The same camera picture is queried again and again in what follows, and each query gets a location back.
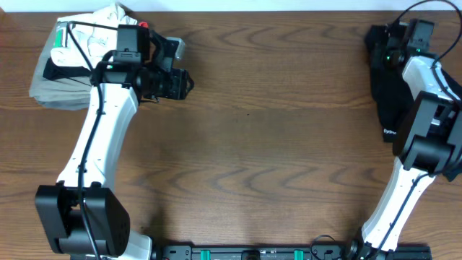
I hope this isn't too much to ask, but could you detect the black t-shirt with white logo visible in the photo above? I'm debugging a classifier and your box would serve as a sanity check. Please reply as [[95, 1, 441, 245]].
[[364, 24, 462, 181]]

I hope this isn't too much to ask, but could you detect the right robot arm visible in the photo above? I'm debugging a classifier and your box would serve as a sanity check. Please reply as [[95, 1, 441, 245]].
[[342, 19, 461, 259]]

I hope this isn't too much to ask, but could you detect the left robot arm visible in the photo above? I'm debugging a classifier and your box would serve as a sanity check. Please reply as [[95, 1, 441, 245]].
[[35, 25, 194, 259]]

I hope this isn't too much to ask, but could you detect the white crumpled garment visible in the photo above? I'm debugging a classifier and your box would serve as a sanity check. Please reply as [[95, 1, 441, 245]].
[[50, 3, 138, 69]]

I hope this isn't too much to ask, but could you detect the grey-beige folded garment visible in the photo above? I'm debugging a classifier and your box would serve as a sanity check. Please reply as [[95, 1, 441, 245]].
[[29, 27, 91, 111]]

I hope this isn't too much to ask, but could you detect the black and red garment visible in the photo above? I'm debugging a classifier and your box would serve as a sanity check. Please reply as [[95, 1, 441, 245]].
[[43, 21, 149, 82]]

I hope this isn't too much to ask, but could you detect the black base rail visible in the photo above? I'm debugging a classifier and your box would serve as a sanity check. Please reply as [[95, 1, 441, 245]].
[[154, 245, 432, 260]]

